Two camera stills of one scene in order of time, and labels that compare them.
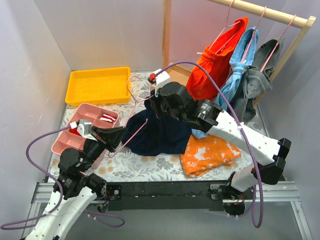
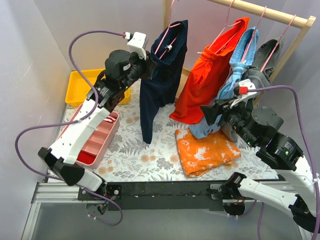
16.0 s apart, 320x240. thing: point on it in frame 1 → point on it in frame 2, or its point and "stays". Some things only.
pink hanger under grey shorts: x=277 y=44 stays
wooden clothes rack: x=179 y=75 stays
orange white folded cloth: x=202 y=155 stays
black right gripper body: x=155 y=103 → x=223 y=113
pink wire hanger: x=142 y=124 → x=168 y=48
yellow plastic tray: x=99 y=86 stays
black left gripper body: x=100 y=137 → x=146 y=66
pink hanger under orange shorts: x=226 y=26 stays
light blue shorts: x=242 y=57 stays
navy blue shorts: x=146 y=134 → x=169 y=51
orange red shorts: x=216 y=59 stays
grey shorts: x=257 y=78 stays
